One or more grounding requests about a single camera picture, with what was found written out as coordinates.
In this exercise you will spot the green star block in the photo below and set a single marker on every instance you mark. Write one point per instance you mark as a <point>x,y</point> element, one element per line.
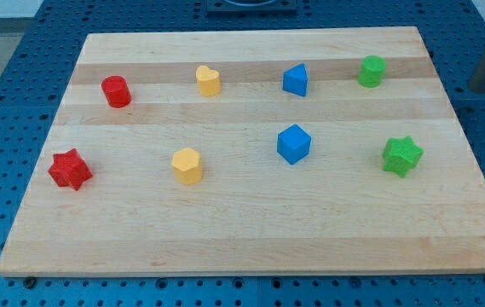
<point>401,155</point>

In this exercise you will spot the red star block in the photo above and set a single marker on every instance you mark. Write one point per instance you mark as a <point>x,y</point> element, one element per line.
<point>69,169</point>

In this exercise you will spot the blue cube block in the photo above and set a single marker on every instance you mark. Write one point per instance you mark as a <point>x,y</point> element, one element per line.
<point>293,144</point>

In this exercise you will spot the yellow hexagon block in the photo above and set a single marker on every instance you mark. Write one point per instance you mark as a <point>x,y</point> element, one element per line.
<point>187,166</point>

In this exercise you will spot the wooden board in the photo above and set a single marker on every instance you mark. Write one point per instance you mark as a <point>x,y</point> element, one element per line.
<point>335,212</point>

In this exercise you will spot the yellow heart block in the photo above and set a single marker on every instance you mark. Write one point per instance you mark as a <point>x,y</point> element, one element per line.
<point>208,81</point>

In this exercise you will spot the blue triangle block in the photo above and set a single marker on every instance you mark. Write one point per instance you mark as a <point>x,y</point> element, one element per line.
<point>295,80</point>

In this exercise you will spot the red cylinder block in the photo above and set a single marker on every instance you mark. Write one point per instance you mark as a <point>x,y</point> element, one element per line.
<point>116,91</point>

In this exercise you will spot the green cylinder block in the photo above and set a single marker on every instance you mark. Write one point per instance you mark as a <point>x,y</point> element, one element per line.
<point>372,71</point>

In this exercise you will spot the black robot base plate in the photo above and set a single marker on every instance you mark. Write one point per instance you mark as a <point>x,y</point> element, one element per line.
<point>250,6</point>

